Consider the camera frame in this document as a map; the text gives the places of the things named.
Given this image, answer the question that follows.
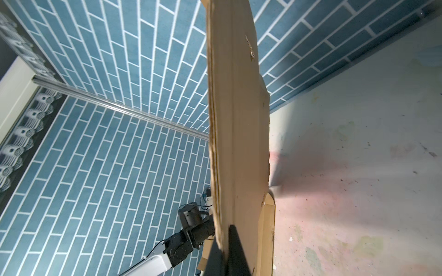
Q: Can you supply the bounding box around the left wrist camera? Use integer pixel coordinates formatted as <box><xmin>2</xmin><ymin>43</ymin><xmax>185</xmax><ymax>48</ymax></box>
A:
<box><xmin>202</xmin><ymin>187</ymin><xmax>213</xmax><ymax>208</ymax></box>

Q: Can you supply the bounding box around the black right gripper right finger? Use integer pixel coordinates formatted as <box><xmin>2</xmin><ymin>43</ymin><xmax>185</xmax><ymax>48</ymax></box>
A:
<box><xmin>227</xmin><ymin>225</ymin><xmax>252</xmax><ymax>276</ymax></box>

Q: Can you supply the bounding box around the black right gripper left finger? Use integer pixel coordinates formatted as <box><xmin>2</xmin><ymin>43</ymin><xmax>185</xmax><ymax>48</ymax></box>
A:
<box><xmin>203</xmin><ymin>238</ymin><xmax>224</xmax><ymax>276</ymax></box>

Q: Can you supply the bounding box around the aluminium corner post left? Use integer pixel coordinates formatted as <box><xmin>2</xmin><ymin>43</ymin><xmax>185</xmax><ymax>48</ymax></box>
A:
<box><xmin>32</xmin><ymin>75</ymin><xmax>209</xmax><ymax>140</ymax></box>

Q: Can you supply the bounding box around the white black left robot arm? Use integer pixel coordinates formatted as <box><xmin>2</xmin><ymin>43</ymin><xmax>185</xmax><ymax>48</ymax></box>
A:
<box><xmin>121</xmin><ymin>202</ymin><xmax>215</xmax><ymax>276</ymax></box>

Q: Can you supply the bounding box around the brown cardboard box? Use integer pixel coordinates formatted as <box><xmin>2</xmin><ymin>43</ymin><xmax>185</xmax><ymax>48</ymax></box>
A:
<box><xmin>205</xmin><ymin>1</ymin><xmax>270</xmax><ymax>276</ymax></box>

